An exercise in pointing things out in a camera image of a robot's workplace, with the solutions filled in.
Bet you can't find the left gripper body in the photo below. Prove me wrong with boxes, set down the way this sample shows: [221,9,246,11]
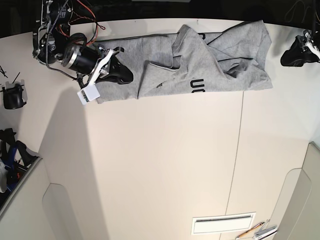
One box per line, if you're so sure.
[301,30,320,63]

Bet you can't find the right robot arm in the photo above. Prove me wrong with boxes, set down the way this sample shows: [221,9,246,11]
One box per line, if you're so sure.
[32,0,134,89]

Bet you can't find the wooden pencil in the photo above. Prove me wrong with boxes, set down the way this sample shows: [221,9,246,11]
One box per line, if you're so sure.
[235,222,264,240]

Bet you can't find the black and blue tools pile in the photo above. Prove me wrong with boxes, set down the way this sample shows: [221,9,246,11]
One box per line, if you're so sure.
[0,128,38,193]

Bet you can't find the grey T-shirt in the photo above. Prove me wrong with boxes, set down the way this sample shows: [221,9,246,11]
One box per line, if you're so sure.
[96,21,273,103]

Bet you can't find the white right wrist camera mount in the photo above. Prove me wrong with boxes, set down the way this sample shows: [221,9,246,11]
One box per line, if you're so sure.
[77,84,100,105]

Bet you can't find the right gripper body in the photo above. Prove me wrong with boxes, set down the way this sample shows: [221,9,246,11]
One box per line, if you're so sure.
[62,44,124,87]

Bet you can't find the black cable ties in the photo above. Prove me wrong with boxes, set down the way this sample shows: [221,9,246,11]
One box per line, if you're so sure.
[0,65,20,84]

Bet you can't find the white rectangular slot plate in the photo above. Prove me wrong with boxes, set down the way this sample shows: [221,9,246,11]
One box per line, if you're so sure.
[191,212,256,235]

